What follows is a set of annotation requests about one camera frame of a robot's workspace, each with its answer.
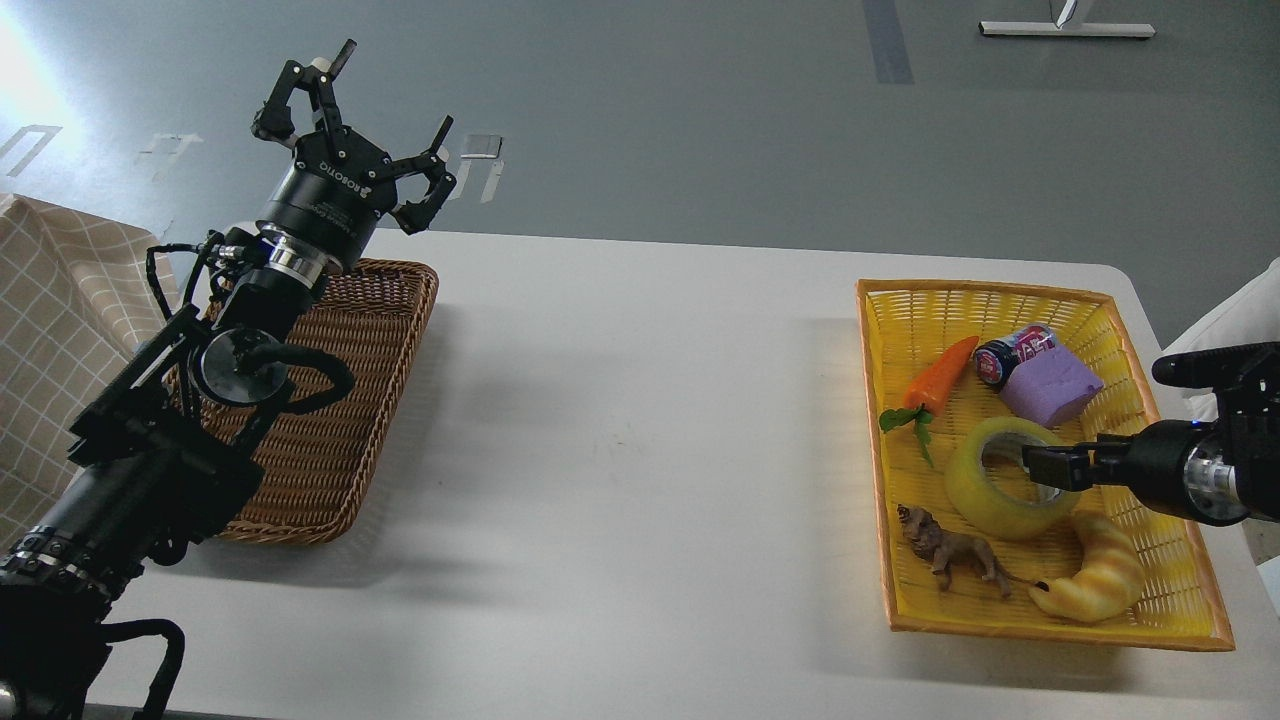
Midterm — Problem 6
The yellow plastic basket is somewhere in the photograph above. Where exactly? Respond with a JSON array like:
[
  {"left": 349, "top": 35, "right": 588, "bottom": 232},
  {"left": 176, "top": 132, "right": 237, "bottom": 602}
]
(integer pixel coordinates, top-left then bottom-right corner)
[{"left": 856, "top": 279, "right": 1236, "bottom": 651}]

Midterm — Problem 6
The brown toy lion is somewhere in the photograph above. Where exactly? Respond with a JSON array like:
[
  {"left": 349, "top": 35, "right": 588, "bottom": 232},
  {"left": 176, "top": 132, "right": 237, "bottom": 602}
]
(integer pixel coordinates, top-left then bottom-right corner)
[{"left": 895, "top": 503, "right": 1012, "bottom": 600}]

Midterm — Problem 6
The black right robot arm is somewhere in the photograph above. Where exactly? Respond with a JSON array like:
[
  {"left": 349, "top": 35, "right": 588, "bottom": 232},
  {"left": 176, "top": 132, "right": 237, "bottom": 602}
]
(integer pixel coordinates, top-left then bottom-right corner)
[{"left": 1021, "top": 341, "right": 1279, "bottom": 527}]

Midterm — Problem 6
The grey metal stand base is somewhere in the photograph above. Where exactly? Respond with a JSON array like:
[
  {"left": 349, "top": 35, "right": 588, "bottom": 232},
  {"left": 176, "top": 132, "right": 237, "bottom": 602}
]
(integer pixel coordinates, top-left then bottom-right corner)
[{"left": 978, "top": 1, "right": 1157, "bottom": 41}]

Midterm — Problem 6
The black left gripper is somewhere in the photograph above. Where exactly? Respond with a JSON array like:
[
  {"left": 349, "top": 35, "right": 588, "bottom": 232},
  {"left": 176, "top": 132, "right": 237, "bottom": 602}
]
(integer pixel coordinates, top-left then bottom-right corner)
[{"left": 250, "top": 38, "right": 457, "bottom": 272}]

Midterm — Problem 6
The yellow toy croissant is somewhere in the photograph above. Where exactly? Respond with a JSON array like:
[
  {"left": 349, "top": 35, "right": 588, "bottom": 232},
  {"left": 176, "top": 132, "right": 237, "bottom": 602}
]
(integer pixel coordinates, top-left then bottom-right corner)
[{"left": 1028, "top": 511, "right": 1146, "bottom": 623}]

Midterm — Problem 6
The orange toy carrot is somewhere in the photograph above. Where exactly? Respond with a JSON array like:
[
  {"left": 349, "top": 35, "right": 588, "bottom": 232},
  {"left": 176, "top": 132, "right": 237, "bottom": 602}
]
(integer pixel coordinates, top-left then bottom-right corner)
[{"left": 876, "top": 334, "right": 980, "bottom": 468}]

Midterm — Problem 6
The white clothed person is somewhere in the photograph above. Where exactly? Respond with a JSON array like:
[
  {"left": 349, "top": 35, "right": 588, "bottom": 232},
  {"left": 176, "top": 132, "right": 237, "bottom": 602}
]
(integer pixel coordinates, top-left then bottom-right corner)
[{"left": 1165, "top": 258, "right": 1280, "bottom": 393}]

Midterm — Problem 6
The small pink black can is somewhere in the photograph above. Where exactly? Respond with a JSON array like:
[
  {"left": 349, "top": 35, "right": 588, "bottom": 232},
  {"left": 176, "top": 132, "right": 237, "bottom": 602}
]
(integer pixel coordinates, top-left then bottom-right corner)
[{"left": 972, "top": 323, "right": 1059, "bottom": 391}]

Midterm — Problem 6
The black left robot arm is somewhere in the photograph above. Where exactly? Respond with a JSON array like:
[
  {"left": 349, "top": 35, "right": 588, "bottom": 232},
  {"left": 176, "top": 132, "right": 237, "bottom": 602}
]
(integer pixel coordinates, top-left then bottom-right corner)
[{"left": 3, "top": 40, "right": 457, "bottom": 719}]

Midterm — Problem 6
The brown wicker basket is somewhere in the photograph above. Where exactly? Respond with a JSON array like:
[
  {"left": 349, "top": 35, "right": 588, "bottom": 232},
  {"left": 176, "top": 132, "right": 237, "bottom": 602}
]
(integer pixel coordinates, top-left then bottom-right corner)
[{"left": 165, "top": 258, "right": 440, "bottom": 546}]

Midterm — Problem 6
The purple foam block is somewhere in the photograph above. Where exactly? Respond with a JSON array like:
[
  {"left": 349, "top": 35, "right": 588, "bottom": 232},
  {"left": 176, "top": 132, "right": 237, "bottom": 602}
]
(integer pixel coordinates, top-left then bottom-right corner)
[{"left": 998, "top": 347, "right": 1105, "bottom": 428}]

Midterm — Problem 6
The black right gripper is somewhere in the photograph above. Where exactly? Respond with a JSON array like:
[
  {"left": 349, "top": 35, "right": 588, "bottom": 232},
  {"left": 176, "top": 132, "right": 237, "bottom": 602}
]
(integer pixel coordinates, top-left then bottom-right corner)
[{"left": 1021, "top": 420, "right": 1211, "bottom": 521}]

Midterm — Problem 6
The beige checkered cloth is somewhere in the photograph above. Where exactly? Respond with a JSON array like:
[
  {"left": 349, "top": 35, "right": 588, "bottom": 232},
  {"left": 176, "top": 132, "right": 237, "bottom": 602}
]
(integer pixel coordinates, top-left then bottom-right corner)
[{"left": 1, "top": 193, "right": 163, "bottom": 542}]

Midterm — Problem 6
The yellow tape roll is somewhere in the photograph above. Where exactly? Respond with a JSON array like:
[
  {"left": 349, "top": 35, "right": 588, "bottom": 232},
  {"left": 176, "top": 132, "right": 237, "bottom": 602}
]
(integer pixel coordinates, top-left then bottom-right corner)
[{"left": 943, "top": 416, "right": 1083, "bottom": 541}]

